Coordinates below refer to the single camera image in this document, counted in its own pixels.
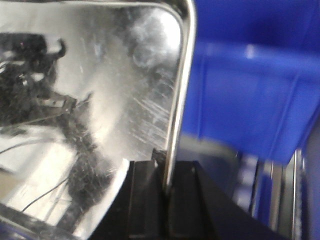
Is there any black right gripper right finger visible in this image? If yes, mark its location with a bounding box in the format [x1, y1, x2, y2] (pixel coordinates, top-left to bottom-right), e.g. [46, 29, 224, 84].
[168, 161, 280, 240]

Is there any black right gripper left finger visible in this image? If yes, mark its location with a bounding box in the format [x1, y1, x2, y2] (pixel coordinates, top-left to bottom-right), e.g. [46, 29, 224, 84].
[91, 148, 166, 240]

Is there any silver metal tray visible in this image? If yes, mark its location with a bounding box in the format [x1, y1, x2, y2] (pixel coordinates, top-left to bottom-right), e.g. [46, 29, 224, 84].
[0, 0, 196, 240]

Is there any blue bin behind tray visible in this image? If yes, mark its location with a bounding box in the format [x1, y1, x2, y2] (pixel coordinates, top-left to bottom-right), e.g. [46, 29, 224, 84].
[182, 0, 320, 165]

